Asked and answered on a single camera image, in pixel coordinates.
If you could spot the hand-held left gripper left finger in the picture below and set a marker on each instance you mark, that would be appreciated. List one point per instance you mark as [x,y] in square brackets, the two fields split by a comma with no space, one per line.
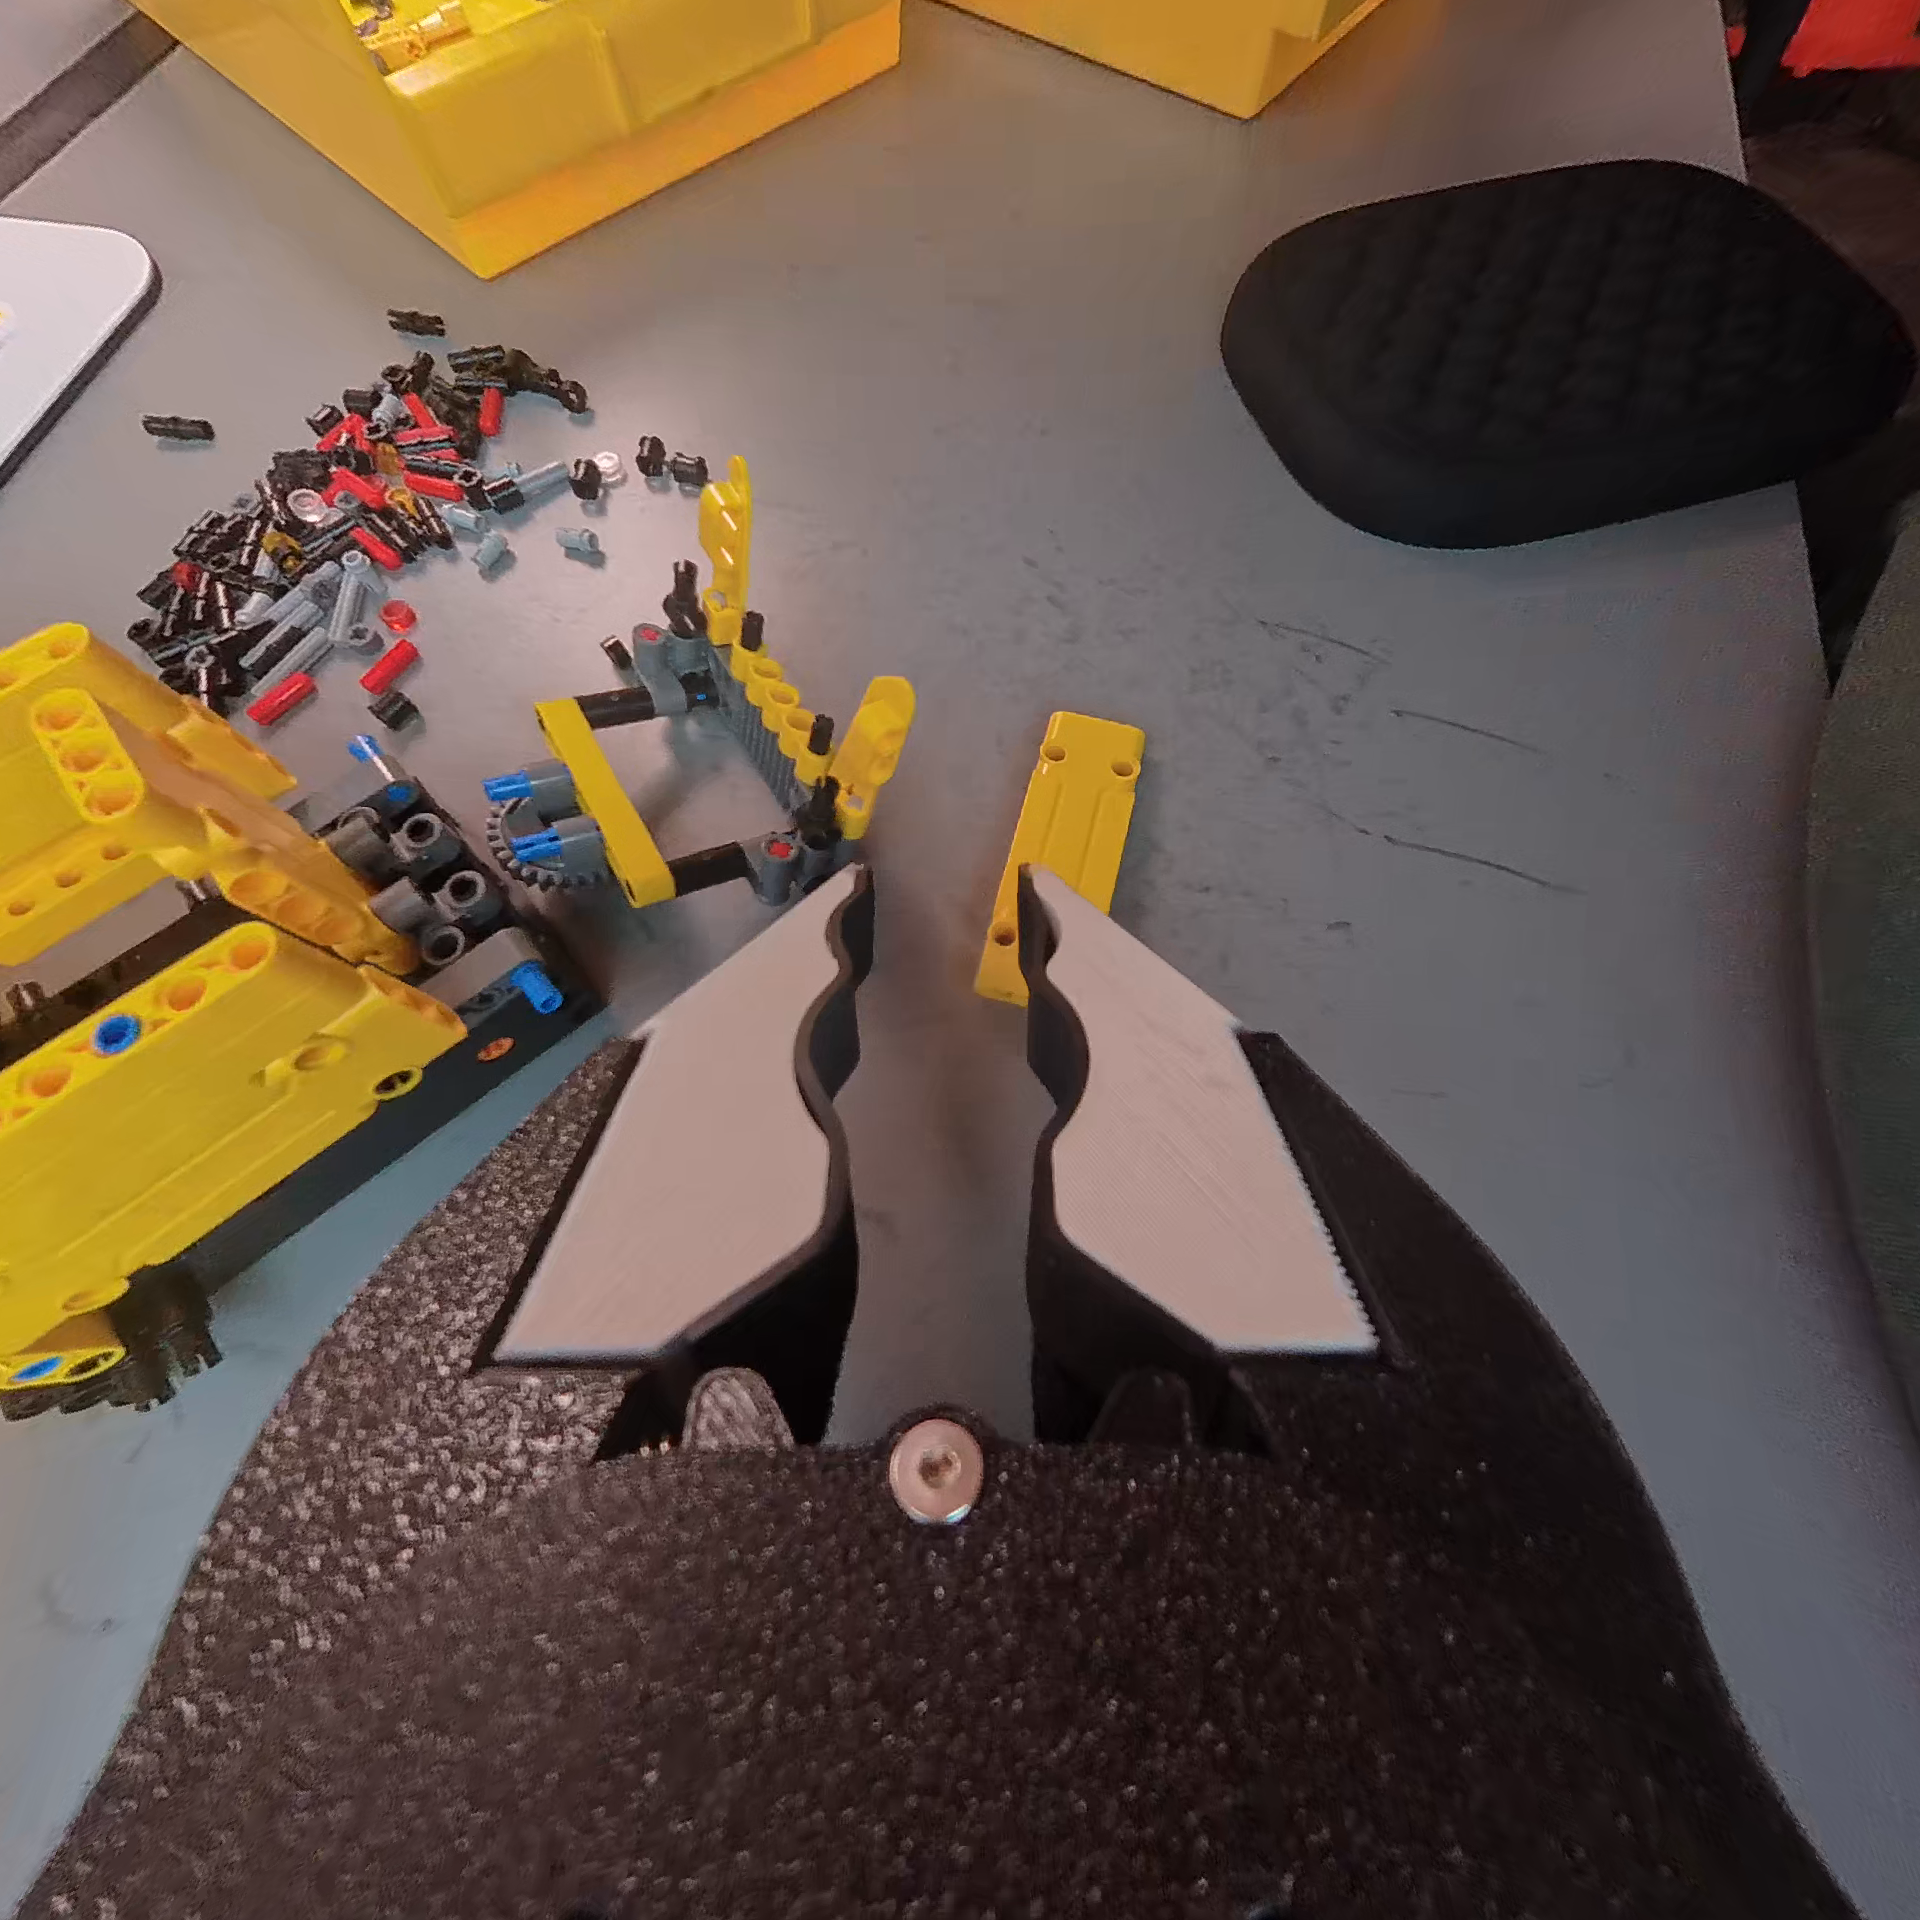
[705,1188]

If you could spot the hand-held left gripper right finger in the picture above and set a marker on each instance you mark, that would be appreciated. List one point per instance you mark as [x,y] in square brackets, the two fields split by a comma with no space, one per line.
[1200,1188]

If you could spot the yellow lego beam with black pins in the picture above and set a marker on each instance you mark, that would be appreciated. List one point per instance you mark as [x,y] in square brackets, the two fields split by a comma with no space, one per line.
[598,810]

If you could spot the yellow lego panel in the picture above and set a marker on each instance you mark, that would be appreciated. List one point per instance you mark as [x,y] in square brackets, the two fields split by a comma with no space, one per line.
[1073,810]

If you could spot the grey lego gear with blue pins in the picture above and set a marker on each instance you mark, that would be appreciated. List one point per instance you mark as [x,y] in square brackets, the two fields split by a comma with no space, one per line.
[534,825]

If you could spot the grey yellow lego rack assembly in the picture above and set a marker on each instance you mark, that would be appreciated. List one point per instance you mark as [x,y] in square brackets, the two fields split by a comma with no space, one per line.
[764,706]

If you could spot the large yellow black lego model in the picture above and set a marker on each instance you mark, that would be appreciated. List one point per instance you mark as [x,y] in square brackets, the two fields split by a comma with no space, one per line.
[150,1049]

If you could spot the pile of small lego pins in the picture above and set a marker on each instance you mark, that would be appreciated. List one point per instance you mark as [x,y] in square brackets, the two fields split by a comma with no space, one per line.
[332,525]

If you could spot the heap of mixed lego pieces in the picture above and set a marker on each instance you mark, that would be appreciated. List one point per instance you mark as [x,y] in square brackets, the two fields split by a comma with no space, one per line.
[394,31]

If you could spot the black padded armrest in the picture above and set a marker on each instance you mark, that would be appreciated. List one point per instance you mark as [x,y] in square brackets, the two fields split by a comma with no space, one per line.
[1558,345]

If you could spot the yellow plastic storage bin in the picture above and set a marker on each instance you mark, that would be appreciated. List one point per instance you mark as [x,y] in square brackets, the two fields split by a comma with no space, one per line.
[1200,55]
[598,120]

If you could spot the pale rounded board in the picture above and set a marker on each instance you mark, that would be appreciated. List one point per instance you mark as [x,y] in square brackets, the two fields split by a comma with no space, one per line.
[58,314]

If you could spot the orange reflective vest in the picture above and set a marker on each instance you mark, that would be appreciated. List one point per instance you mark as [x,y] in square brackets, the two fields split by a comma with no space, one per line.
[1858,45]

